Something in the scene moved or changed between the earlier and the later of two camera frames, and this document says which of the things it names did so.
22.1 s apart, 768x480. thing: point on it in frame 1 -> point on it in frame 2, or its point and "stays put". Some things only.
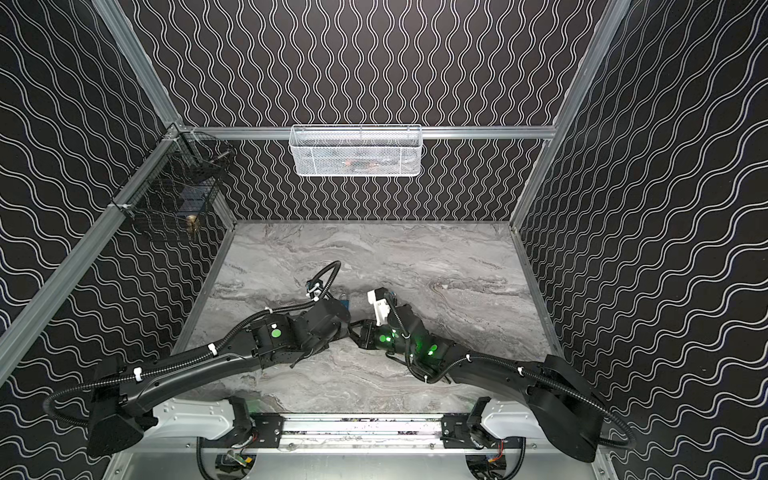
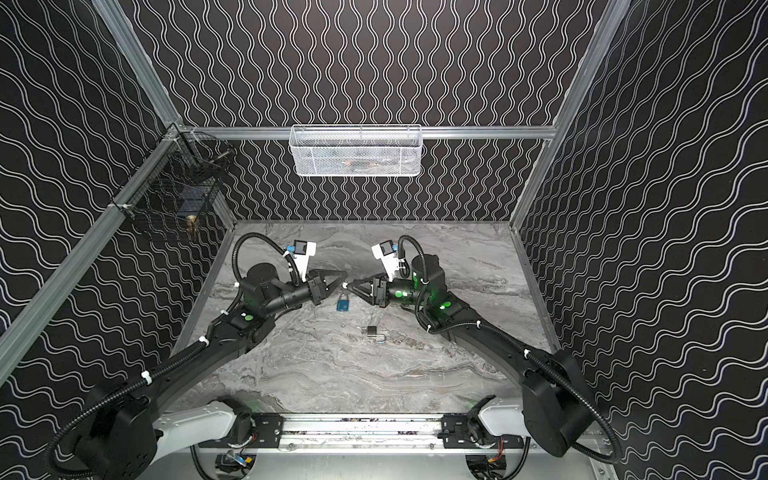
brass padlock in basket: x=192 y=224 stays put
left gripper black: x=335 y=318 -> x=315 y=288
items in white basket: x=370 y=162 stays put
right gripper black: x=372 y=327 -> x=380 y=290
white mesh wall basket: x=356 y=150 stays put
